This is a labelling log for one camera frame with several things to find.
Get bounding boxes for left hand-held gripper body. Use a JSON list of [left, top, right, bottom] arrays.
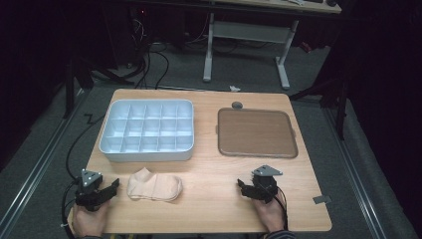
[[75, 168, 107, 212]]

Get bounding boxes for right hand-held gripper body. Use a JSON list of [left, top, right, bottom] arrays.
[[251, 164, 284, 204]]

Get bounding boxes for beige sock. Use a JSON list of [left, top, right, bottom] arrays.
[[126, 167, 184, 203]]

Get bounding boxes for person's right hand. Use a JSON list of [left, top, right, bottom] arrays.
[[253, 191, 289, 234]]

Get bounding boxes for person's left hand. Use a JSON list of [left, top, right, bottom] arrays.
[[72, 200, 110, 238]]

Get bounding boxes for brown tray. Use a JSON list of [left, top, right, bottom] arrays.
[[216, 107, 300, 159]]

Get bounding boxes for grey tape piece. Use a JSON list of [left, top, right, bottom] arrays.
[[313, 194, 332, 205]]

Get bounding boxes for white divided storage box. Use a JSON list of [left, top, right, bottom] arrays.
[[99, 99, 195, 163]]

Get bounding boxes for black metal stand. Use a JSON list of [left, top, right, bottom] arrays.
[[62, 59, 135, 120], [289, 78, 350, 141]]

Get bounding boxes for white-legged background desk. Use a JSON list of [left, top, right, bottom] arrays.
[[202, 0, 342, 91]]

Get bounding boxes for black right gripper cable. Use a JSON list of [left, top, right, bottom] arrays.
[[274, 185, 290, 232]]

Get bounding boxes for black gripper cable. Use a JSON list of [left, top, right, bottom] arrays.
[[60, 180, 81, 239], [274, 185, 290, 232]]

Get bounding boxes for black floor cable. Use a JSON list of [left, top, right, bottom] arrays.
[[65, 113, 107, 183]]

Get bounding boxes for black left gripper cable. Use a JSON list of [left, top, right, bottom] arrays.
[[60, 180, 81, 239]]

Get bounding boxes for metal floor rail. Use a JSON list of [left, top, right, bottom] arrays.
[[0, 89, 93, 231], [322, 106, 388, 239]]

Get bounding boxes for bundle of dark cables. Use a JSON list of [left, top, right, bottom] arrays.
[[130, 14, 171, 91]]

